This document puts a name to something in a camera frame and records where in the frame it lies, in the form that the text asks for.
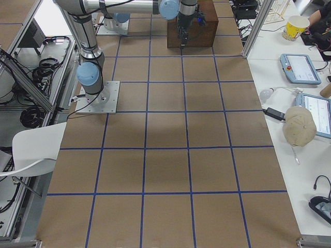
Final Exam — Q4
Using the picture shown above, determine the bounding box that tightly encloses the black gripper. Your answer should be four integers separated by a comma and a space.
177, 12, 194, 49

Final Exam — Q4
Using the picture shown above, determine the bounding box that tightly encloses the person forearm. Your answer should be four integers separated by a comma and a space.
308, 1, 330, 26

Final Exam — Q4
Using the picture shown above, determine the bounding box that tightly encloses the dark wooden drawer box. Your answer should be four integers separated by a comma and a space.
167, 1, 219, 49

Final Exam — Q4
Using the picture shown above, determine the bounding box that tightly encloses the white light bulb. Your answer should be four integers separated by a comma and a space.
259, 88, 275, 102

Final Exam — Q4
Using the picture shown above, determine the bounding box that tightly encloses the yellow popcorn bucket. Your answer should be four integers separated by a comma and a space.
282, 15, 310, 41

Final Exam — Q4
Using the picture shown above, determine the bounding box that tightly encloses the upper blue teach pendant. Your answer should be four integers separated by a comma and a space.
280, 54, 322, 85

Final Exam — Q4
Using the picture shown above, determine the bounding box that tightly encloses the blue teach pendant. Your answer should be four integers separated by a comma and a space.
280, 54, 322, 85
295, 93, 330, 138

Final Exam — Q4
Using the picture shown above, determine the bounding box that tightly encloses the black power adapter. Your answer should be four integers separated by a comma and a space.
263, 107, 285, 121

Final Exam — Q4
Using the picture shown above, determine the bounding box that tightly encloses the grey electronics box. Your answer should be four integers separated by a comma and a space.
18, 19, 46, 55

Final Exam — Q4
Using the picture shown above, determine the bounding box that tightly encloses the beige baseball cap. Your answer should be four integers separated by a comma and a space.
283, 106, 317, 147

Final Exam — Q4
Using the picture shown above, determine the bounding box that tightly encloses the cardboard tube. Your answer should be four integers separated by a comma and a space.
320, 84, 331, 98

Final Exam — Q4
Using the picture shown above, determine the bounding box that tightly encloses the lower blue teach pendant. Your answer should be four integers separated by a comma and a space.
295, 93, 330, 138

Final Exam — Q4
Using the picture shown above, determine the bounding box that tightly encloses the white plastic chair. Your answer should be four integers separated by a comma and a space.
1, 122, 67, 177

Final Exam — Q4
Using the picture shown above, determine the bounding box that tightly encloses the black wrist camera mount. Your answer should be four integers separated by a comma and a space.
194, 10, 206, 26

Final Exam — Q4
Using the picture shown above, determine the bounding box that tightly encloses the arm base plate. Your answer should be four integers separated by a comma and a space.
75, 81, 120, 114
96, 16, 129, 36

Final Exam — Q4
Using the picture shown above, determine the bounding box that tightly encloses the aluminium frame post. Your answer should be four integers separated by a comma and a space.
242, 0, 274, 58

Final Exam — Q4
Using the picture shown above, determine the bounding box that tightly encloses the gold wire rack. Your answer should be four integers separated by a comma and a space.
264, 0, 290, 24

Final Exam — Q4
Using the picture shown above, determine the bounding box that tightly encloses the black coiled cable bundle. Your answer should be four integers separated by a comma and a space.
20, 107, 45, 129

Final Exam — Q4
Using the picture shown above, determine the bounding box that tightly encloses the black usb cable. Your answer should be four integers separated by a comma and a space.
313, 175, 331, 199

